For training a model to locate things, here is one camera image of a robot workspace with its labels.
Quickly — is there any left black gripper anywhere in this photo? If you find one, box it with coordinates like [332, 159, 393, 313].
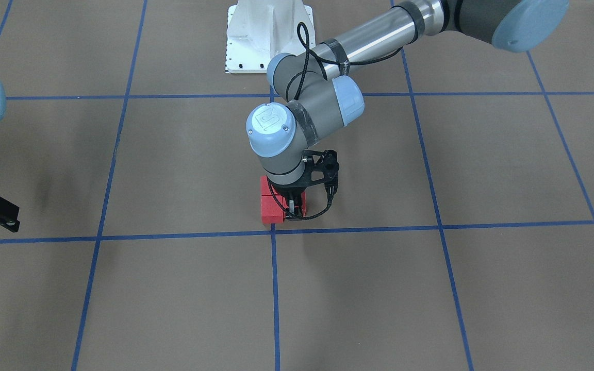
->
[271, 149, 340, 221]

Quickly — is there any red block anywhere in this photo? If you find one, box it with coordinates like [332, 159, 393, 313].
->
[261, 176, 276, 199]
[281, 192, 307, 220]
[261, 194, 288, 225]

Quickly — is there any white pedestal column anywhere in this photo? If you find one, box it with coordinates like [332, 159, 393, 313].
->
[225, 1, 316, 74]

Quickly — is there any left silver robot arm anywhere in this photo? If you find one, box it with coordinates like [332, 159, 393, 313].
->
[245, 1, 570, 225]

